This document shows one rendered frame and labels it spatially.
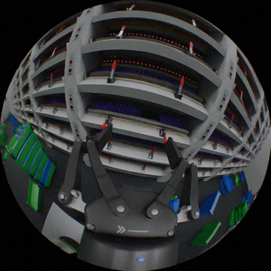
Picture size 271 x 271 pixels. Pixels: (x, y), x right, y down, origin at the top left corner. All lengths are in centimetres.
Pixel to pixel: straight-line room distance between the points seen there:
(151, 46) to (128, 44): 8
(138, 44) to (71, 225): 78
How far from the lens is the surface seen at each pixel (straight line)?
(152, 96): 33
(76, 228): 51
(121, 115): 42
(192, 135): 51
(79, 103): 47
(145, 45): 34
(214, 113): 47
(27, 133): 78
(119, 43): 36
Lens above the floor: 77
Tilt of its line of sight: 40 degrees down
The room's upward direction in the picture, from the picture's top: 14 degrees clockwise
